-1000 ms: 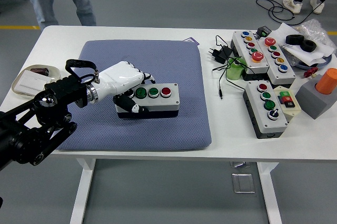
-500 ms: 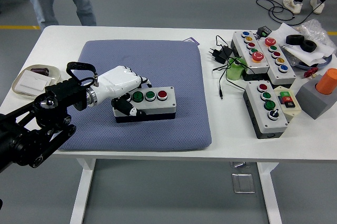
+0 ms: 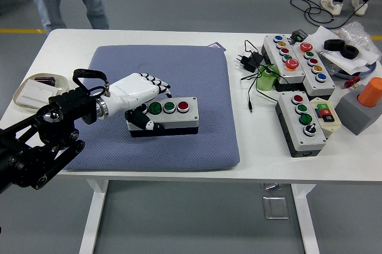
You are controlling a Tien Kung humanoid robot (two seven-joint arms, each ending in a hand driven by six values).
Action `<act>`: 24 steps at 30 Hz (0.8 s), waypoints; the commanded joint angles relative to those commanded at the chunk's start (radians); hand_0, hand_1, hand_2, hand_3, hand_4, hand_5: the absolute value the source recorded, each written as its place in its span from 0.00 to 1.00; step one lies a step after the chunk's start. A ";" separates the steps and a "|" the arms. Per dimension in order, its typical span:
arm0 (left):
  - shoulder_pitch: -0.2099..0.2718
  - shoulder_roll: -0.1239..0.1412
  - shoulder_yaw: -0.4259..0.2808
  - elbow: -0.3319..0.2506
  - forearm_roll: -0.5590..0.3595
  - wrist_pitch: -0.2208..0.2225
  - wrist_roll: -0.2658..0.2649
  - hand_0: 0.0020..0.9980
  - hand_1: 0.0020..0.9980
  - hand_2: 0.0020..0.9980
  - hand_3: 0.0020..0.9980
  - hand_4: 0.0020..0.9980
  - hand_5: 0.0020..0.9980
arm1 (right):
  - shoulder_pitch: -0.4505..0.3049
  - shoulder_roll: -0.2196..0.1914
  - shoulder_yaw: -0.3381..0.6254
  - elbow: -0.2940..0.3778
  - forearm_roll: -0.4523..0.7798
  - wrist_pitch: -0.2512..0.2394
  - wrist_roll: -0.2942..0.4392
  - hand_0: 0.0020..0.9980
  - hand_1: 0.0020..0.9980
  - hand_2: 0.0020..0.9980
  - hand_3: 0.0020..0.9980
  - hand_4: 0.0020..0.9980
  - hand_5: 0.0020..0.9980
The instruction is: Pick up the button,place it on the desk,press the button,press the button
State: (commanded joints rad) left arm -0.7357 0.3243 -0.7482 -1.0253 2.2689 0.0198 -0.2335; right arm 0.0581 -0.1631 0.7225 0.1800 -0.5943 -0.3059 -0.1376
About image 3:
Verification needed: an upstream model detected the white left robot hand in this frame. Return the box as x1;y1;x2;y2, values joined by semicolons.
104;72;172;131

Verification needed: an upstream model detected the grey four-button control box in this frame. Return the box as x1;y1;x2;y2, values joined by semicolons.
124;96;200;139
275;91;328;158

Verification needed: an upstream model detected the blue-grey padded mat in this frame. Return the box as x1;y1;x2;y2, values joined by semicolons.
64;45;241;173

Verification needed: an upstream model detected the dark red small item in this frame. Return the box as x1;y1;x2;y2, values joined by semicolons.
33;76;57;87

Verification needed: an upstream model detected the purple label card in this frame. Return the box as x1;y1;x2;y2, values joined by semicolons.
207;41;227;52

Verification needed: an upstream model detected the white oval tray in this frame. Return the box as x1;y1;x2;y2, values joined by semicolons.
13;72;70;111

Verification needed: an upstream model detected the black power adapter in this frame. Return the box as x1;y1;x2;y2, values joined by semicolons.
236;51;264;74

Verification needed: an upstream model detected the white table leg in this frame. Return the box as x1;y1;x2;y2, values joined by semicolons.
291;183;321;254
78;179;110;254

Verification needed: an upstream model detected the green cylinder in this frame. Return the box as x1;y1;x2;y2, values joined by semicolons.
256;65;281;92

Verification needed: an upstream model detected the small metal floor socket plate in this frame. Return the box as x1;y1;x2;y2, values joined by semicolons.
261;182;285;192

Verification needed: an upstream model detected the small black connector module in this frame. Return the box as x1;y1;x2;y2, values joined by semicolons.
289;29;310;43

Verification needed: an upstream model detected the large metal floor socket plate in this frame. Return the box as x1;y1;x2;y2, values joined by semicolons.
262;195;291;221

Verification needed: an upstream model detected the round grey plate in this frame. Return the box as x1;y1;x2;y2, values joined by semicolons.
321;56;380;80

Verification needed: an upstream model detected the grey block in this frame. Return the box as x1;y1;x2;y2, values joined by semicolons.
334;84;382;136

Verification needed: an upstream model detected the white foam sheet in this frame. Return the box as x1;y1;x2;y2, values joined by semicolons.
307;25;381;76

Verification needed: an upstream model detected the clear bubble wrap bag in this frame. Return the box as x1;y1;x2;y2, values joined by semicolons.
337;22;382;61

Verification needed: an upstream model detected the orange cylinder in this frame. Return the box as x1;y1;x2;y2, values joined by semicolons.
357;76;382;109

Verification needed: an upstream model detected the white wall switch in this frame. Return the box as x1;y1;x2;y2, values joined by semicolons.
21;81;61;109

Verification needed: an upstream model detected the black adapter cable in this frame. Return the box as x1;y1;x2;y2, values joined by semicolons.
240;39;280;114

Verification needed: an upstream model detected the cream three-button switch box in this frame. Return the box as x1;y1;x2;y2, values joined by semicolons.
309;97;342;140

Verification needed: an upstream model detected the black foam ring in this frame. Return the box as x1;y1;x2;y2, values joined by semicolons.
324;38;346;52
340;44;361;60

